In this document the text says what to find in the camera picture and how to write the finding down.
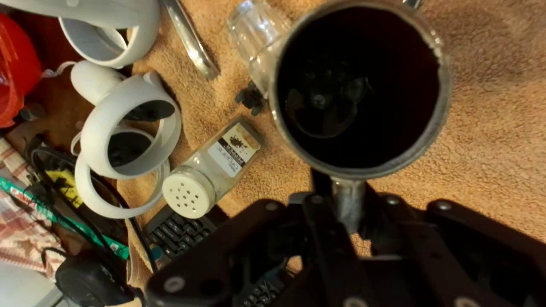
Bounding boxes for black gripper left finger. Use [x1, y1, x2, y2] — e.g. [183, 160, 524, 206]
[147, 194, 357, 307]

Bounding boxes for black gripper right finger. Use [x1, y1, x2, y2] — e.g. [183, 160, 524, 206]
[358, 183, 546, 307]

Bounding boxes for black mug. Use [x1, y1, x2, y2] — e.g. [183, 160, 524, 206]
[270, 0, 451, 230]

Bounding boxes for silver metal spoon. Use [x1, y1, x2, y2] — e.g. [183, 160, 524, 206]
[162, 0, 218, 79]

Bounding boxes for beige towel table cover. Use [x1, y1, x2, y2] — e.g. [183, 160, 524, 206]
[116, 0, 546, 274]

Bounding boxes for glass spice shaker white lid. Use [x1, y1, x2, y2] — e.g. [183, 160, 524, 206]
[162, 115, 263, 218]

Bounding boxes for black computer keyboard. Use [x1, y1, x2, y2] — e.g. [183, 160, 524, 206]
[145, 206, 282, 307]

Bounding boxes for white vr controller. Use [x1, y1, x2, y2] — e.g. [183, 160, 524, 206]
[70, 59, 181, 219]
[0, 0, 160, 68]

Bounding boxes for small clear shot glass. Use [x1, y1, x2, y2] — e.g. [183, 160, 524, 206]
[227, 0, 290, 93]

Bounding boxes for green flat package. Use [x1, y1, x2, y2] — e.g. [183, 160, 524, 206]
[0, 177, 130, 259]

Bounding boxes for red striped cloth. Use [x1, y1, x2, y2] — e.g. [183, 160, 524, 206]
[0, 137, 65, 279]

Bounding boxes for red plastic bowl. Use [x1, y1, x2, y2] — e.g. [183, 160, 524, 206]
[0, 13, 41, 127]

